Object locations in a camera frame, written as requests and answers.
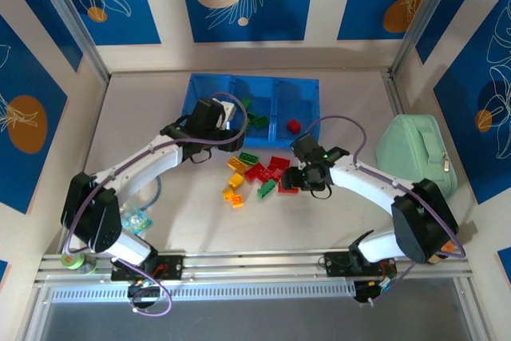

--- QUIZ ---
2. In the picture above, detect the mint green zipper pouch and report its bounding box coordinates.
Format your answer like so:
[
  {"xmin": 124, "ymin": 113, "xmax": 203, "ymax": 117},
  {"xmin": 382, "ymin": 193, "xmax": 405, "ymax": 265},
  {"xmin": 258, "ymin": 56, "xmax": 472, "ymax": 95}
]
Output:
[{"xmin": 374, "ymin": 113, "xmax": 460, "ymax": 202}]

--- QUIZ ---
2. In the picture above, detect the clear packet with colourful beads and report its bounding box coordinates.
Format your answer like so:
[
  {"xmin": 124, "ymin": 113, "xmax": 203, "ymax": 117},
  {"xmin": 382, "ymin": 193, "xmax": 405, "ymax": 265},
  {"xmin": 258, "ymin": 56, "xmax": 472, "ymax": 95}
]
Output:
[{"xmin": 119, "ymin": 201, "xmax": 154, "ymax": 236}]

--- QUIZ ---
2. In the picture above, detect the small bottle with orange cap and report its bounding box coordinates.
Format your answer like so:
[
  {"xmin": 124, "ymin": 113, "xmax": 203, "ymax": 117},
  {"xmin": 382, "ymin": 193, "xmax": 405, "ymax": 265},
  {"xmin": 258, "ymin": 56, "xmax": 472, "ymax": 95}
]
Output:
[{"xmin": 430, "ymin": 240, "xmax": 455, "ymax": 266}]

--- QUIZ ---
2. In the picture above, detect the green tape roll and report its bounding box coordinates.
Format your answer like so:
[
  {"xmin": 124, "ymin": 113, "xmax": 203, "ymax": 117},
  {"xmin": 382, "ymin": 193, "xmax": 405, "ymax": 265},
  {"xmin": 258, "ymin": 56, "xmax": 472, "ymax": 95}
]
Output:
[{"xmin": 60, "ymin": 252, "xmax": 99, "ymax": 276}]

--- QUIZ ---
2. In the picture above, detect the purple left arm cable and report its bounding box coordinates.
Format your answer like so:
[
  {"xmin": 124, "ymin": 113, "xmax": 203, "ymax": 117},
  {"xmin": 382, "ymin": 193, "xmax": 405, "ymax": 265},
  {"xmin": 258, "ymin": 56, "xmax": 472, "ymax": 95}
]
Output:
[{"xmin": 63, "ymin": 92, "xmax": 251, "ymax": 317}]

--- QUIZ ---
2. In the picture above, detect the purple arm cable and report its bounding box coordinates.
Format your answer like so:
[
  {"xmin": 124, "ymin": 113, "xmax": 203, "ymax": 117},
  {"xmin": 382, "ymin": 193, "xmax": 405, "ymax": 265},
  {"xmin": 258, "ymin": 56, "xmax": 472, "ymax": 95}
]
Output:
[
  {"xmin": 63, "ymin": 92, "xmax": 251, "ymax": 317},
  {"xmin": 297, "ymin": 116, "xmax": 467, "ymax": 306}
]

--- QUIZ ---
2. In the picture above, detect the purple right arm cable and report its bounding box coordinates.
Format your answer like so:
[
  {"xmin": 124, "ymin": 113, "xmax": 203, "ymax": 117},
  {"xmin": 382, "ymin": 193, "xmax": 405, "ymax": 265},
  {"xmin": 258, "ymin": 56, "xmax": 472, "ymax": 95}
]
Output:
[{"xmin": 297, "ymin": 116, "xmax": 467, "ymax": 306}]

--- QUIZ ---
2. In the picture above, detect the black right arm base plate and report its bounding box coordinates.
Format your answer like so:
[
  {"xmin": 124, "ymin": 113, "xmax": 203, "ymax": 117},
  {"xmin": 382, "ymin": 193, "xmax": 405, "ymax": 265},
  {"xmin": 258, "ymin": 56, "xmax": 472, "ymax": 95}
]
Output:
[{"xmin": 323, "ymin": 251, "xmax": 398, "ymax": 278}]

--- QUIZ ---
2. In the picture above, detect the aluminium mounting rail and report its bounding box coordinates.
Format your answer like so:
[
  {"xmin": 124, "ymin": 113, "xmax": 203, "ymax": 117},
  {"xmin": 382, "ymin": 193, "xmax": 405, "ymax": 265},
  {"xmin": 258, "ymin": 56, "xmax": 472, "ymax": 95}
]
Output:
[{"xmin": 34, "ymin": 251, "xmax": 474, "ymax": 284}]

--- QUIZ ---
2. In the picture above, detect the white slotted cable duct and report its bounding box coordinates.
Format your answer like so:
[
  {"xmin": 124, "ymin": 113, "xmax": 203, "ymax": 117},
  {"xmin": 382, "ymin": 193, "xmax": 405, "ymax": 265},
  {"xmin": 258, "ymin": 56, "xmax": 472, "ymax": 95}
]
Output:
[{"xmin": 47, "ymin": 280, "xmax": 356, "ymax": 304}]

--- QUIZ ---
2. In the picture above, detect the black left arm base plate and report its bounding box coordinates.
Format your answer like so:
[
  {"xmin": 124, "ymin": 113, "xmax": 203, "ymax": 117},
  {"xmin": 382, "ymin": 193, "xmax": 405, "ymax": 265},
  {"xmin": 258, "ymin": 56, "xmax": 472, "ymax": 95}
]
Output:
[{"xmin": 110, "ymin": 253, "xmax": 184, "ymax": 282}]

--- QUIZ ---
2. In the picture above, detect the aluminium frame post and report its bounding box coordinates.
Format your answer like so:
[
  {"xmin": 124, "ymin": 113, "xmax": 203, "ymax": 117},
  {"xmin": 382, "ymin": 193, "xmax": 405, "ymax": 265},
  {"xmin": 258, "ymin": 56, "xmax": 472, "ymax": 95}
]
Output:
[
  {"xmin": 389, "ymin": 0, "xmax": 466, "ymax": 78},
  {"xmin": 27, "ymin": 0, "xmax": 111, "ymax": 82}
]

